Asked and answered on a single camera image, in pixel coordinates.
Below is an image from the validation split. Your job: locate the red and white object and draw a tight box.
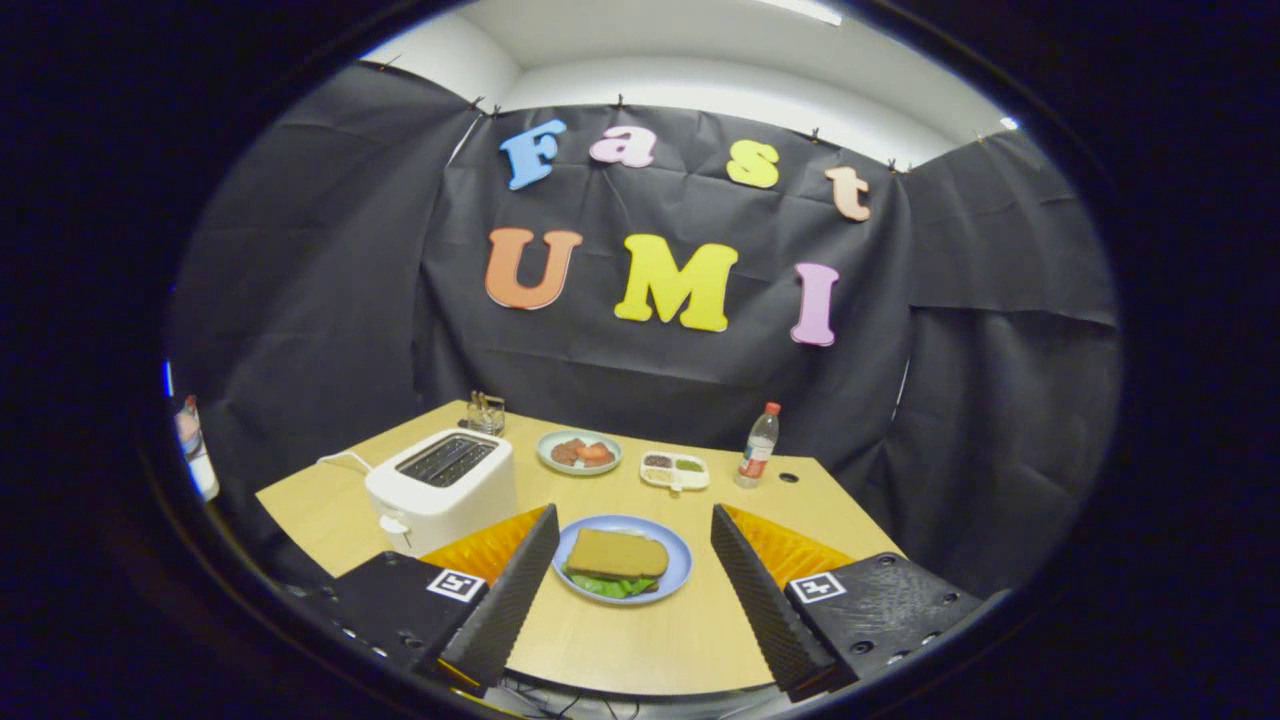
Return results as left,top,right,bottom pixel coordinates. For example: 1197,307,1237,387
175,395,221,501

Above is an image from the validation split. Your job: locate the round-topped brown toast slice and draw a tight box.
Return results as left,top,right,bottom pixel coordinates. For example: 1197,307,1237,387
566,528,670,579

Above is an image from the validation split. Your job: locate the wire utensil holder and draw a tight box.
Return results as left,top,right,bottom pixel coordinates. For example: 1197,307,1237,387
466,391,507,437

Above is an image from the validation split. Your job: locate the clear red-capped water bottle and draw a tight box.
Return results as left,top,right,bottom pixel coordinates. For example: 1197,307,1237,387
736,402,782,489

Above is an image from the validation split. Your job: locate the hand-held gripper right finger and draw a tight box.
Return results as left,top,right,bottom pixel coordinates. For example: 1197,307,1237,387
712,504,984,703

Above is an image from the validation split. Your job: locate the black backdrop cloth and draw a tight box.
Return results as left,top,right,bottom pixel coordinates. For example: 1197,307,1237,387
170,60,1121,601

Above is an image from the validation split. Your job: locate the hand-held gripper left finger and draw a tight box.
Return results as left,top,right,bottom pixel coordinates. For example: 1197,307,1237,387
325,504,561,691

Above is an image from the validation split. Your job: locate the green lettuce leaf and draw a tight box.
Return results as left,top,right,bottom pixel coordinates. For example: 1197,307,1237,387
565,565,661,601

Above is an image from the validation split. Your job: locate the ceiling light panel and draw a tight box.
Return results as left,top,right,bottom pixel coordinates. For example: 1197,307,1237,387
760,0,846,26

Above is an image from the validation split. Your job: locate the white toaster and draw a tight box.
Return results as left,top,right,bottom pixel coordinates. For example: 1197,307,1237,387
364,428,519,558

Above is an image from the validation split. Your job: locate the white divided seasoning dish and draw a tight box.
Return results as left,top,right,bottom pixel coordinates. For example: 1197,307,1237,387
640,452,711,494

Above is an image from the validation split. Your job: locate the teal plate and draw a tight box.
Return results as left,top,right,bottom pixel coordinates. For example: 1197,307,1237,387
536,429,623,476

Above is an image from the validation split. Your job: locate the blue plate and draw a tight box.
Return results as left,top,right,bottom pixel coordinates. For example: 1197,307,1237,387
552,514,693,606

